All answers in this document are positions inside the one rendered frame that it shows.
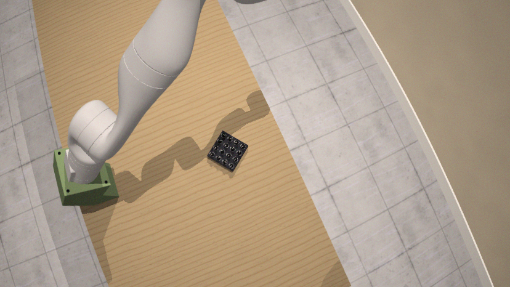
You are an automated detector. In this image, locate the black knob box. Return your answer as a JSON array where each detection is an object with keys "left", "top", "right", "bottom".
[{"left": 207, "top": 131, "right": 248, "bottom": 171}]

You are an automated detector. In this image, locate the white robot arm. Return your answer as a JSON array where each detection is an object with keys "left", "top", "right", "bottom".
[{"left": 64, "top": 0, "right": 206, "bottom": 184}]

